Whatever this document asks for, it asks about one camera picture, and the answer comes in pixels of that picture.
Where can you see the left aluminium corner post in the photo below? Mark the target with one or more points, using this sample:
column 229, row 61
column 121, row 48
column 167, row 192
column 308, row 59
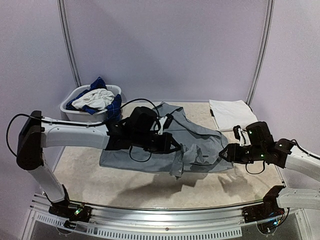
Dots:
column 67, row 42

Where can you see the aluminium front rail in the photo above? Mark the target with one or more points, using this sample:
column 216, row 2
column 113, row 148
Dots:
column 110, row 223

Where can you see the right aluminium corner post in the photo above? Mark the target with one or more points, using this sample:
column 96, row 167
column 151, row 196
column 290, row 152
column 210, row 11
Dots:
column 262, row 51

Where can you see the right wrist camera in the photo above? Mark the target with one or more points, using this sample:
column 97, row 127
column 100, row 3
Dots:
column 256, row 134

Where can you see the aluminium corner post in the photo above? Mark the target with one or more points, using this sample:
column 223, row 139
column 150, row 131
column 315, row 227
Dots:
column 67, row 42
column 262, row 51

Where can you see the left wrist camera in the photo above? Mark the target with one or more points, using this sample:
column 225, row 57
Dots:
column 164, row 123

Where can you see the white plastic laundry basket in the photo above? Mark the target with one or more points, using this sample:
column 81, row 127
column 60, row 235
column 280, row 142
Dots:
column 80, row 116

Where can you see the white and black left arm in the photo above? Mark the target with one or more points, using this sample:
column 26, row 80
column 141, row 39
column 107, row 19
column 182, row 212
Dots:
column 41, row 132

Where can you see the grey garment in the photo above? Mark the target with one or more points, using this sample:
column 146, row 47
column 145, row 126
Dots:
column 199, row 154

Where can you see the blue plaid garment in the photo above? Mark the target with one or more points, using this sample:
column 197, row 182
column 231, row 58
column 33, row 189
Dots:
column 114, row 109

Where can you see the white garment in basket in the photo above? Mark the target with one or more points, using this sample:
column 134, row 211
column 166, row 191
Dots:
column 97, row 99

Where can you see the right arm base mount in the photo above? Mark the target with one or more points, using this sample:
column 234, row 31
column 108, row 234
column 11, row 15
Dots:
column 267, row 215

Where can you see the white and green raglan shirt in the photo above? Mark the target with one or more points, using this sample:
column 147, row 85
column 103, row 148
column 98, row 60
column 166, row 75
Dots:
column 228, row 114

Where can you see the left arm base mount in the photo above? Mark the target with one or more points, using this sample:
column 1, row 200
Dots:
column 74, row 213

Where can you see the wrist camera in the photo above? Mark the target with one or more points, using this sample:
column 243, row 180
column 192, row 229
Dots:
column 164, row 123
column 256, row 134

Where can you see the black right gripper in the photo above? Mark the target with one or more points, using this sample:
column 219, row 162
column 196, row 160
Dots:
column 233, row 152

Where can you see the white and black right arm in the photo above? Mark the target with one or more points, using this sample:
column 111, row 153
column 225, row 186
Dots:
column 286, row 154

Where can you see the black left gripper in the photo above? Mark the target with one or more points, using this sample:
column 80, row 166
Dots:
column 164, row 148

